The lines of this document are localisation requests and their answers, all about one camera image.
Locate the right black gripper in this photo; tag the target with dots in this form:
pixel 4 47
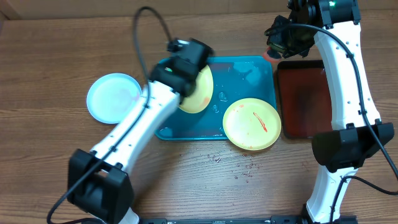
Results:
pixel 280 43

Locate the red green sponge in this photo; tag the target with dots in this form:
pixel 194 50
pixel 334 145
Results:
pixel 271 55

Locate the yellow plate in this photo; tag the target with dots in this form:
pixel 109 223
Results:
pixel 202 95
pixel 252 124

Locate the light blue plate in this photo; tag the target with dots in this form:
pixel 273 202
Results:
pixel 112 97

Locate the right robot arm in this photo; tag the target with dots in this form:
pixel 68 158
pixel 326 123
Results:
pixel 357 129

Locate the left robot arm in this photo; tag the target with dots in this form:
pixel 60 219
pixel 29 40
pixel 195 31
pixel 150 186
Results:
pixel 98 181

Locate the teal plastic tray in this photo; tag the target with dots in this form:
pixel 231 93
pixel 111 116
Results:
pixel 234 78

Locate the black tray with water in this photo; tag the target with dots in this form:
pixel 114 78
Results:
pixel 304 97

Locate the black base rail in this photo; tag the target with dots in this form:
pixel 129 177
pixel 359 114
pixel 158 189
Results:
pixel 276 219

